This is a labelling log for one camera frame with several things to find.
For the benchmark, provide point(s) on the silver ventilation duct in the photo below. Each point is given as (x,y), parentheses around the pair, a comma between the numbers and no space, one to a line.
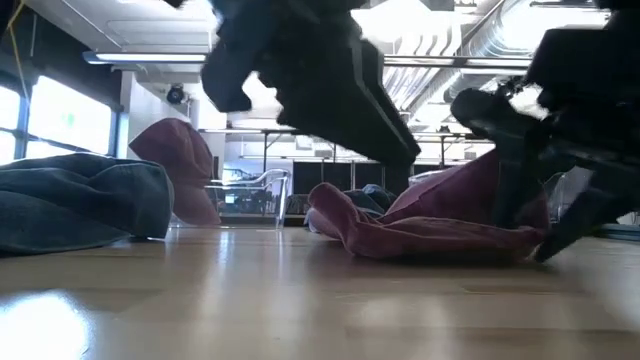
(500,30)

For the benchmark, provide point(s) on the dark navy hat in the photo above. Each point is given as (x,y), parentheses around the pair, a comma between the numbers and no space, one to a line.
(362,200)

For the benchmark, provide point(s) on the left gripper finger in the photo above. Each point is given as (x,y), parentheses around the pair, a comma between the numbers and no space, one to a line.
(395,105)
(340,110)

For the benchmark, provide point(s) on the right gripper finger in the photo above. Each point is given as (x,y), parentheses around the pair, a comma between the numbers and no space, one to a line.
(515,190)
(600,205)

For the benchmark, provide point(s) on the large window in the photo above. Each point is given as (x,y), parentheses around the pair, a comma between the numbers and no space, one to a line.
(65,120)

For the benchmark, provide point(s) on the black background desk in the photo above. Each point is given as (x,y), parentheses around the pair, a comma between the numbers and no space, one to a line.
(620,232)

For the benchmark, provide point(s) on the black partition panels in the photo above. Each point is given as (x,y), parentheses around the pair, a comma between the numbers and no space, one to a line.
(325,177)

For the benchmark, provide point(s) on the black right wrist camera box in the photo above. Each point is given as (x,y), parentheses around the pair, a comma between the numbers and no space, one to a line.
(590,60)

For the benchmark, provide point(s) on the overhead light bar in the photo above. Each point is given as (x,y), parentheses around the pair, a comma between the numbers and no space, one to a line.
(150,57)

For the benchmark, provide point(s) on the maroon hat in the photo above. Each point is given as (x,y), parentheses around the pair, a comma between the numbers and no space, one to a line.
(175,150)
(425,235)

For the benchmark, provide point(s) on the dark grey-green hat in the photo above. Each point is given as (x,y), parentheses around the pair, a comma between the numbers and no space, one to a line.
(75,200)

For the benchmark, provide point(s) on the black round ceiling camera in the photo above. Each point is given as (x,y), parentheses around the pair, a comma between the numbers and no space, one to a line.
(175,95)

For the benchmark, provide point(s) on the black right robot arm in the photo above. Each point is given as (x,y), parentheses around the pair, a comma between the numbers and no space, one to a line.
(620,10)

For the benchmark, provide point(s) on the blue hat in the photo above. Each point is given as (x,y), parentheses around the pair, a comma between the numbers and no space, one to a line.
(382,192)

